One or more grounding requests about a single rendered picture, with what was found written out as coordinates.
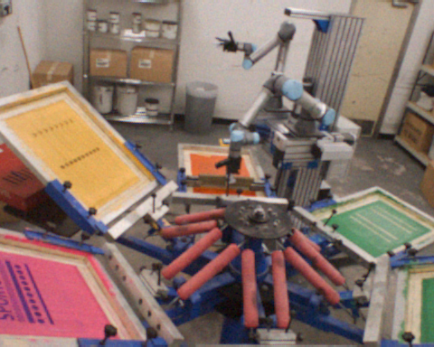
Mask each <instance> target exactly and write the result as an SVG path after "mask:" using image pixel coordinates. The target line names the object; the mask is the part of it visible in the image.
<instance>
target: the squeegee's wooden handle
mask: <svg viewBox="0 0 434 347"><path fill-rule="evenodd" d="M225 178H226V175H222V174H211V173H199V177H198V181H202V183H201V186H203V184H209V185H220V186H226V185H225ZM232 178H234V179H236V183H229V186H231V187H242V188H249V189H250V185H251V184H254V182H255V178H254V177H243V176H233V177H232Z"/></svg>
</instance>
